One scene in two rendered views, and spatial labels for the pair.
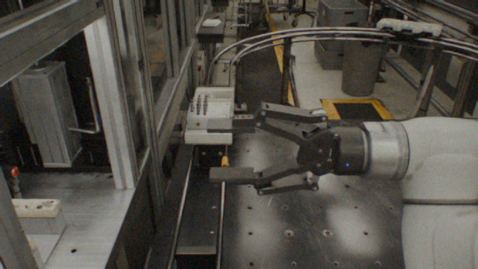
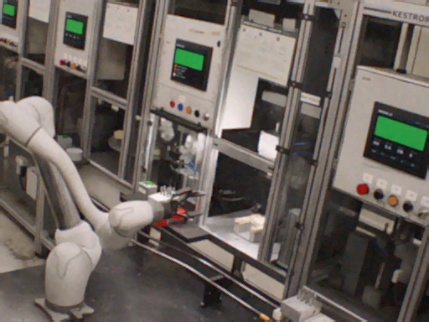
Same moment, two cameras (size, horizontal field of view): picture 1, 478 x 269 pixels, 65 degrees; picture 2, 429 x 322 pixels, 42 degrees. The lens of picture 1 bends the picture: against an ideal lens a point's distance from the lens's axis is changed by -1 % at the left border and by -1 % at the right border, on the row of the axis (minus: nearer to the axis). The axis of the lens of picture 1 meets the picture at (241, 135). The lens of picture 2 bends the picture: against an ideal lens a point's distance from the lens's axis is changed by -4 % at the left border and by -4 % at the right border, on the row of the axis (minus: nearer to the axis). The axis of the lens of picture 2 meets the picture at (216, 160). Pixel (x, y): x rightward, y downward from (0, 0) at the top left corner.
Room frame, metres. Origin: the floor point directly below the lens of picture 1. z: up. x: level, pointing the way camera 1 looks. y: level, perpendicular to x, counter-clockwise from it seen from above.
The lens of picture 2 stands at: (2.10, -1.55, 1.97)
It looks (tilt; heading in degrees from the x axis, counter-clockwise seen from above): 16 degrees down; 134
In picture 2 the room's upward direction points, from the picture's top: 9 degrees clockwise
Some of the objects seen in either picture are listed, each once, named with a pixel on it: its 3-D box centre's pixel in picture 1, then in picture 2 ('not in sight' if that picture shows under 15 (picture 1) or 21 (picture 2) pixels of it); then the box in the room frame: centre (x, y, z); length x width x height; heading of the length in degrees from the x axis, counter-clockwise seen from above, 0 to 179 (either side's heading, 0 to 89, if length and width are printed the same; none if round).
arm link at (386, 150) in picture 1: (376, 151); (152, 211); (0.49, -0.21, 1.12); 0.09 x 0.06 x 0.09; 0
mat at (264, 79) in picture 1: (257, 40); not in sight; (5.17, -0.23, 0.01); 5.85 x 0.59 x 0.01; 0
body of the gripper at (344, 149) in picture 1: (328, 151); (167, 209); (0.49, -0.13, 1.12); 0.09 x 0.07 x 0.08; 90
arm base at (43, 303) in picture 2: not in sight; (66, 304); (0.36, -0.48, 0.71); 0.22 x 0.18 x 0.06; 0
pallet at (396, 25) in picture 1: (407, 30); not in sight; (2.38, -1.05, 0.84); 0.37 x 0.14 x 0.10; 58
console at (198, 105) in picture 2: not in sight; (205, 70); (0.08, 0.34, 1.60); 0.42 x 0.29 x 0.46; 0
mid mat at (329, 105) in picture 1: (364, 124); not in sight; (2.70, -1.00, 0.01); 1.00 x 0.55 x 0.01; 0
